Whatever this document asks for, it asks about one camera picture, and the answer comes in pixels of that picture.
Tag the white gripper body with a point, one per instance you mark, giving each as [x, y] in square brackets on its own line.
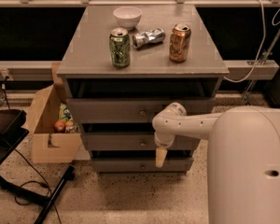
[162, 144]

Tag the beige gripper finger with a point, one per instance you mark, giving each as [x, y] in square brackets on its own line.
[161, 153]

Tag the grey drawer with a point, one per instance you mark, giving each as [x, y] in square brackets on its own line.
[130, 110]
[136, 166]
[116, 142]

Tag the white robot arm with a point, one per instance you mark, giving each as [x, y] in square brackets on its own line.
[243, 159]

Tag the grey bottom drawer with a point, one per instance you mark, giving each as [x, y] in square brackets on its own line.
[136, 166]

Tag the grey top drawer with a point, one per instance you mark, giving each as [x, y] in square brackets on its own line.
[130, 110]

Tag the grey drawer cabinet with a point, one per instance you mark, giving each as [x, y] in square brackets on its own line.
[87, 70]

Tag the small jar in box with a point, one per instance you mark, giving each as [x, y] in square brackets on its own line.
[70, 127]

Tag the green snack bag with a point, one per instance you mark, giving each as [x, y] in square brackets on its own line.
[64, 113]

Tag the green soda can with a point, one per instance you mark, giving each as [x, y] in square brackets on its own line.
[119, 45]

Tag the orange soda can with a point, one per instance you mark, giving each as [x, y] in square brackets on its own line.
[179, 42]

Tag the red apple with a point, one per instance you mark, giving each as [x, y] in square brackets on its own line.
[59, 126]

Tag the crushed silver can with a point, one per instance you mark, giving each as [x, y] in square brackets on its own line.
[144, 38]

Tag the cardboard box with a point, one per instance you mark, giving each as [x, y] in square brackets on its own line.
[49, 146]

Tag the white bowl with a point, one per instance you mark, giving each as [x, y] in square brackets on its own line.
[127, 17]

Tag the black stand with tray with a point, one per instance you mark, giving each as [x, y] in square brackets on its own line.
[11, 134]

